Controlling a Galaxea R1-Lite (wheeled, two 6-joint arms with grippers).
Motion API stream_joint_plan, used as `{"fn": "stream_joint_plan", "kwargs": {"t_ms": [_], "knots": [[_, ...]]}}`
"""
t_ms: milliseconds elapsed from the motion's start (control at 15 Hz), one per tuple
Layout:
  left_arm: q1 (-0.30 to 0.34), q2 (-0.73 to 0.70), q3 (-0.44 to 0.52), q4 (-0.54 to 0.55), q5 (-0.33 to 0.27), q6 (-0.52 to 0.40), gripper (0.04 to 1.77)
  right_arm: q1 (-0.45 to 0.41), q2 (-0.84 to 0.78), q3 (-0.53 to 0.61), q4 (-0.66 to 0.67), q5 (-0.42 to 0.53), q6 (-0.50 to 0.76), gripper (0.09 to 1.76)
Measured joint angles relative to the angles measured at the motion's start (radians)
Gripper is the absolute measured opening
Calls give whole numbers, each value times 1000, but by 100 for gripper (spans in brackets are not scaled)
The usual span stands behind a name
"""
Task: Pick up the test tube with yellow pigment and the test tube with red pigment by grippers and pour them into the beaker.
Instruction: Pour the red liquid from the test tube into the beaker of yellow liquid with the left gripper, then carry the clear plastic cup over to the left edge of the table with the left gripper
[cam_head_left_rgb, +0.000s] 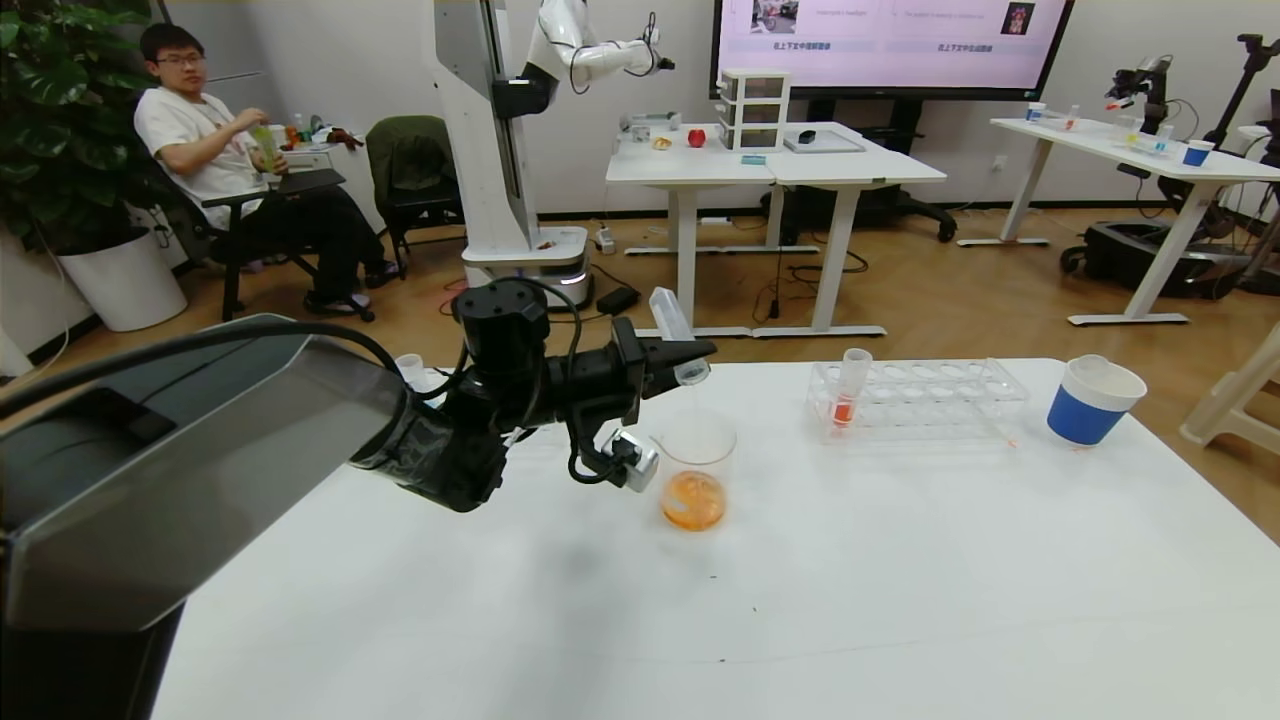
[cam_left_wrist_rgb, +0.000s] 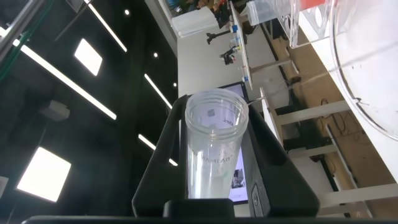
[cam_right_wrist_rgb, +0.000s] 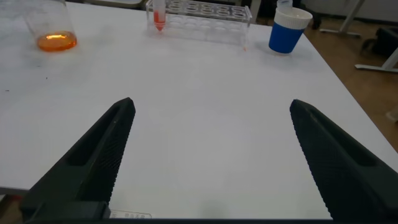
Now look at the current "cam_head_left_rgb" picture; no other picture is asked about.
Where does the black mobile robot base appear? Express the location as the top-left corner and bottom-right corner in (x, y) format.
(1060, 222), (1280, 302)

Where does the black screen stand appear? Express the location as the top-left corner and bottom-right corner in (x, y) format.
(760, 98), (957, 247)

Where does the green potted plant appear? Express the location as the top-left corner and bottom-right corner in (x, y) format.
(0, 0), (183, 256)

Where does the clear acrylic tube rack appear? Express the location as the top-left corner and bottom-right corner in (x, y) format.
(808, 358), (1031, 446)
(400, 364), (469, 397)

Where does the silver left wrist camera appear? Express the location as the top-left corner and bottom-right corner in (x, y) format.
(600, 427), (662, 494)

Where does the clear glass beaker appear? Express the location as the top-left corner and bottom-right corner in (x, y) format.
(650, 406), (739, 532)

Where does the grey flat tray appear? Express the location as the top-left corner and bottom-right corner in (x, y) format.
(783, 130), (867, 155)

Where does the blue white paper cup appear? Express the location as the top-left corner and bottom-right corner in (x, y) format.
(1047, 355), (1149, 449)

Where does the red pigment test tube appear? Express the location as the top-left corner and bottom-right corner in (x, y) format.
(649, 287), (712, 388)
(830, 348), (874, 430)

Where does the black office chair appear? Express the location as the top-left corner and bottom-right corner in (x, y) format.
(150, 168), (377, 324)

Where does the long white desk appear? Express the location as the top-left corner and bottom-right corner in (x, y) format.
(990, 116), (1280, 328)

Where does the large display screen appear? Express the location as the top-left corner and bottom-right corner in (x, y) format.
(710, 0), (1076, 102)

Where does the white side cabinet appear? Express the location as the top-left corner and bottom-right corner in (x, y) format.
(285, 140), (348, 179)

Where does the white plant pot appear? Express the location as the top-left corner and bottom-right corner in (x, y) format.
(57, 226), (189, 333)

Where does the seated man white shirt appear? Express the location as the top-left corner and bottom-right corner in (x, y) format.
(134, 24), (402, 312)

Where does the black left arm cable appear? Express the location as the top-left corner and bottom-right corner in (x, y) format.
(563, 280), (627, 487)

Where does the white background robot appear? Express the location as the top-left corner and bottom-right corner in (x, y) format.
(425, 0), (677, 313)

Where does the white drawer organizer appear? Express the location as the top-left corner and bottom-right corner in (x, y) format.
(718, 69), (793, 154)

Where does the chair with green jacket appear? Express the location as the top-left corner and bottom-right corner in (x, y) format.
(365, 115), (463, 256)

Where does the white standing desk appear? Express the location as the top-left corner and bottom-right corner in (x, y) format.
(606, 125), (783, 342)
(752, 123), (948, 341)

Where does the black camera tripod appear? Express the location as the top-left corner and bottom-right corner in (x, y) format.
(1205, 33), (1280, 151)

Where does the small clear tube rack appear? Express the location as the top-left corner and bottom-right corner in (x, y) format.
(1025, 100), (1084, 132)

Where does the grey small device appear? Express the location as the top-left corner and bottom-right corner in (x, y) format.
(620, 111), (684, 141)

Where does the beige plastic stool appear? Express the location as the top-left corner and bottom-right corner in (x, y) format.
(1178, 323), (1280, 463)

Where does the black floor cable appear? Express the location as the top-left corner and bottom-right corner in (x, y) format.
(752, 215), (871, 324)

